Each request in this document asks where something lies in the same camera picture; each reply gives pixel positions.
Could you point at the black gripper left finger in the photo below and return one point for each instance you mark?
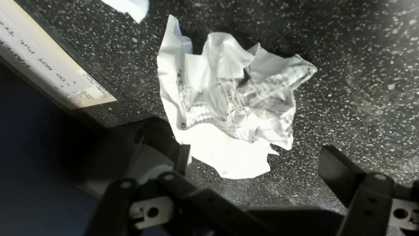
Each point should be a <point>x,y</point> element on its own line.
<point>148,205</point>

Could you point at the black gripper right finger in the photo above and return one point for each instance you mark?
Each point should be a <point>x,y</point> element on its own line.
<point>370,205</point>

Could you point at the printed white paper sheet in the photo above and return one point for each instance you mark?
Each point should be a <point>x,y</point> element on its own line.
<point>43,60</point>

